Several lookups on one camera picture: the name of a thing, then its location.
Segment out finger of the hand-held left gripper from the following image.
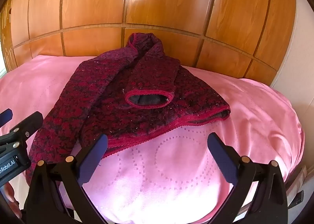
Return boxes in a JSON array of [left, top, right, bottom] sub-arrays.
[[0, 108, 13, 123], [0, 111, 44, 150]]

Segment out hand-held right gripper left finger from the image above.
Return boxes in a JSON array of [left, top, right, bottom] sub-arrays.
[[25, 134, 110, 224]]

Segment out person's left hand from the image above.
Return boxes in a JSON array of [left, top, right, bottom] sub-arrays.
[[0, 182, 18, 205]]

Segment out dark red knitted sweater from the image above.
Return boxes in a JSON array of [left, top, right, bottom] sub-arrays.
[[26, 32, 231, 186]]

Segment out pink bed sheet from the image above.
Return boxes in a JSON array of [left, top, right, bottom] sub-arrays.
[[0, 55, 306, 224]]

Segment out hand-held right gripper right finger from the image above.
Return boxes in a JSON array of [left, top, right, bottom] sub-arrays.
[[207, 132, 288, 224]]

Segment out dark object beside bed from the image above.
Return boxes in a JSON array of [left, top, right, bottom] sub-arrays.
[[288, 190, 305, 211]]

